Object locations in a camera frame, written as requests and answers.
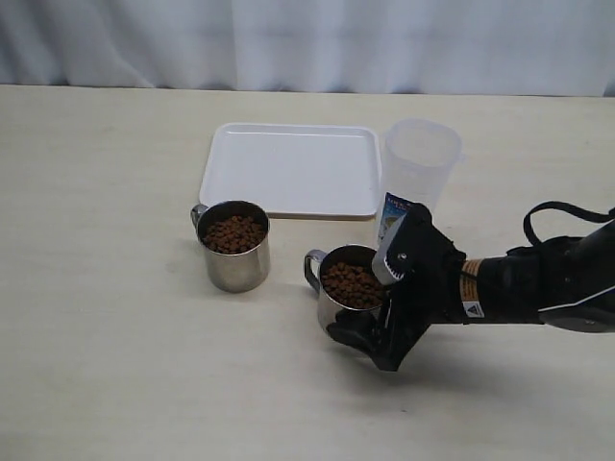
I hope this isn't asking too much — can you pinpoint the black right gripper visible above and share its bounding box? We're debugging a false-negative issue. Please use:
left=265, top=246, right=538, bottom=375
left=326, top=203, right=467, bottom=372

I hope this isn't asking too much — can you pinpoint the steel mug poured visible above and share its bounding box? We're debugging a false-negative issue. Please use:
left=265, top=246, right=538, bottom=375
left=304, top=244, right=384, bottom=330

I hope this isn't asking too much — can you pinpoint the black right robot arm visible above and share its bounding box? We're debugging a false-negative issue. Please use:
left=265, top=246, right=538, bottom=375
left=324, top=201, right=614, bottom=372

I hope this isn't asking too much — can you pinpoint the clear plastic jar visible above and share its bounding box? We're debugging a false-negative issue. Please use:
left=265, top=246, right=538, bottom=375
left=375, top=118, right=462, bottom=244

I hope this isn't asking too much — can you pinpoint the white plastic tray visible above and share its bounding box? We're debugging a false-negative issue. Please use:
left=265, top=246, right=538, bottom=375
left=199, top=123, right=381, bottom=220

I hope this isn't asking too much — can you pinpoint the steel mug with pellets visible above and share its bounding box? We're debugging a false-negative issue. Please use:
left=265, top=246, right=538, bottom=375
left=190, top=201, right=271, bottom=293

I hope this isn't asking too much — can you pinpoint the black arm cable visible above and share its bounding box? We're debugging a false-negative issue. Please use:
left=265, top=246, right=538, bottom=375
left=522, top=201, right=611, bottom=249

